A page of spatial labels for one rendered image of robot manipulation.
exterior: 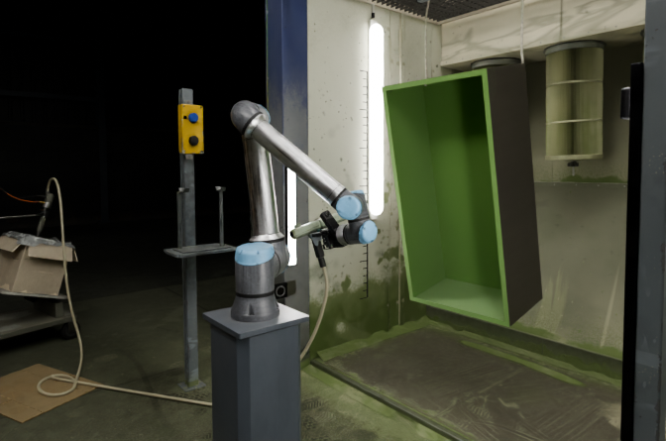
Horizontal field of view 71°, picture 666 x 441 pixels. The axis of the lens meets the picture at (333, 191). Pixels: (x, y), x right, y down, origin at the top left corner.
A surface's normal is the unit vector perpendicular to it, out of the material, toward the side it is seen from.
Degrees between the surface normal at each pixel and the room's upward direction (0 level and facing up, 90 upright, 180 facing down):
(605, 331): 57
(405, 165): 90
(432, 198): 90
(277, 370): 90
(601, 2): 90
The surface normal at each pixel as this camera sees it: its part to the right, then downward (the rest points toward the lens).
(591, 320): -0.65, -0.51
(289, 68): 0.64, 0.04
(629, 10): -0.77, 0.04
